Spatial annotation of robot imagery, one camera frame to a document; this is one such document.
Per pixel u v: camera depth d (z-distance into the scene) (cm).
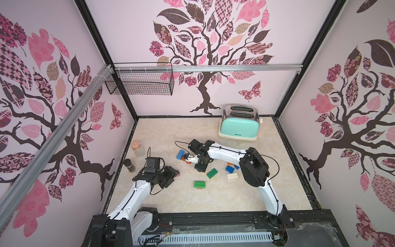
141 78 95
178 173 90
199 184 83
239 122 98
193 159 83
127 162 85
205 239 70
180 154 97
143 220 57
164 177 72
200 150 70
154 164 67
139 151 95
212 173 89
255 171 54
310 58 87
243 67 183
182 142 78
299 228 73
